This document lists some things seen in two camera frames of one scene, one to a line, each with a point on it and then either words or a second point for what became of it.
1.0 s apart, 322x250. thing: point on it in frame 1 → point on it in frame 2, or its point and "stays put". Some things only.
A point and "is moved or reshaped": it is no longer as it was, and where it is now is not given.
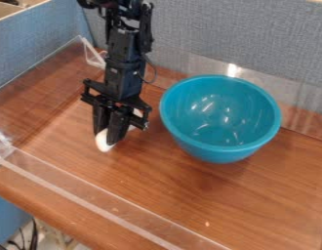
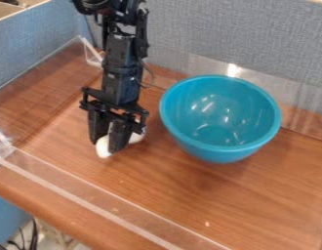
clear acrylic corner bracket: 92,57 stays put
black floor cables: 33,238 stays put
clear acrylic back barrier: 287,65 stays put
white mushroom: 101,141 is moved or reshaped
